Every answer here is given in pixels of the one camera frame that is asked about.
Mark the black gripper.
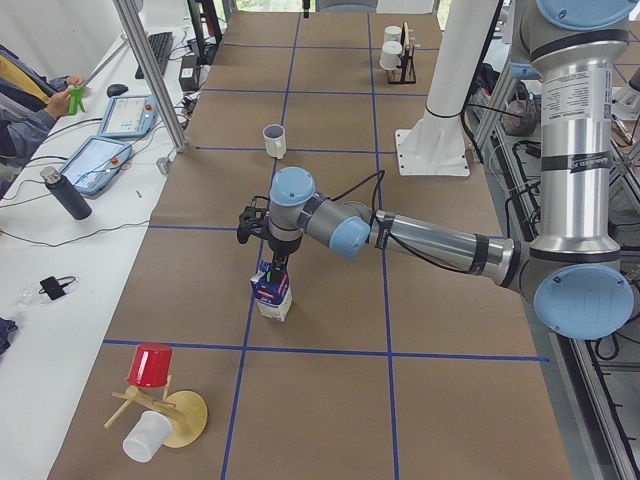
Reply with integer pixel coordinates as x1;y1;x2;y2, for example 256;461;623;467
268;237;300;285

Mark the blue milk carton green cap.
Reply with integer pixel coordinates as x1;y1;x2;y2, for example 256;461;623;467
250;259;292;322

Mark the white ceramic mug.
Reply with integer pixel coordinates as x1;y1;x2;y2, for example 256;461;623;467
263;124;286;160

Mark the person forearm grey sleeve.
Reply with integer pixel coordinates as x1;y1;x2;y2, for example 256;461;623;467
1;108;56;164

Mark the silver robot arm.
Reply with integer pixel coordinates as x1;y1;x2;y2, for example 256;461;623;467
238;1;635;340

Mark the small metal cup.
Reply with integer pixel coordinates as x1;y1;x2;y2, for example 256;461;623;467
156;157;171;175

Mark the red plastic cup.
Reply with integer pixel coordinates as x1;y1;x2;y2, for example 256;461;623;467
126;343;173;388

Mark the wooden cup tree stand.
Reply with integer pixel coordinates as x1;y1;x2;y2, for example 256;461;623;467
104;375;208;448

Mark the white plastic cup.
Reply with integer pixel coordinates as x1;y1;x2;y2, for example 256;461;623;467
122;410;173;463

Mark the white paper cup lower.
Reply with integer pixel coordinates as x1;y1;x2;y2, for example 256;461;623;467
379;40;404;71

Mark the white paper cup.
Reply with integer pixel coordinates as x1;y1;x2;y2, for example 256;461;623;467
379;40;404;71
383;25;403;43

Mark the white paper cup upper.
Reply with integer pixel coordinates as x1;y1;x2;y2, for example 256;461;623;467
383;25;403;43

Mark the person hand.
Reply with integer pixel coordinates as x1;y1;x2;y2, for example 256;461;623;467
45;75;85;119

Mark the black water bottle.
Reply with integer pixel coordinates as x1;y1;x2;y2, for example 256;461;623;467
40;166;92;220

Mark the black power adapter box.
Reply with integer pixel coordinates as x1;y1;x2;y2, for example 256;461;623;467
179;54;201;92

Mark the far teach pendant tablet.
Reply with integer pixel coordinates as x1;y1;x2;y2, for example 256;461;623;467
98;95;157;139

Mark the teach pendant tablet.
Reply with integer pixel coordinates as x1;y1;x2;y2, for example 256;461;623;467
61;136;132;197
98;95;157;139

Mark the near teach pendant tablet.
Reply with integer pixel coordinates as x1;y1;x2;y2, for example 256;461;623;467
61;136;132;197

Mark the black usb adapter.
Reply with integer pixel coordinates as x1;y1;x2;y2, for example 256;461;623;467
39;276;66;300

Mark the black computer mouse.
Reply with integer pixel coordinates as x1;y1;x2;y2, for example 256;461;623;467
106;83;129;98

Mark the black keyboard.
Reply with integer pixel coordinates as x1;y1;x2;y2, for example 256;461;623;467
147;32;173;75

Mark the green plastic toy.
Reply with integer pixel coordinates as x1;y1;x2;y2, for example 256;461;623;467
68;85;86;115

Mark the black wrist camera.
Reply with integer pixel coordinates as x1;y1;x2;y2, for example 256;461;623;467
236;195;270;244

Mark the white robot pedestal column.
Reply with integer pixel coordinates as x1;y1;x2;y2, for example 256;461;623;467
395;0;502;177

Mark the black wire cup rack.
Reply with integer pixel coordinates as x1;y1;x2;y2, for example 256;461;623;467
384;21;417;84

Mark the aluminium frame post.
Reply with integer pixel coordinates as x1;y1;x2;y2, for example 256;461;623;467
113;0;187;153

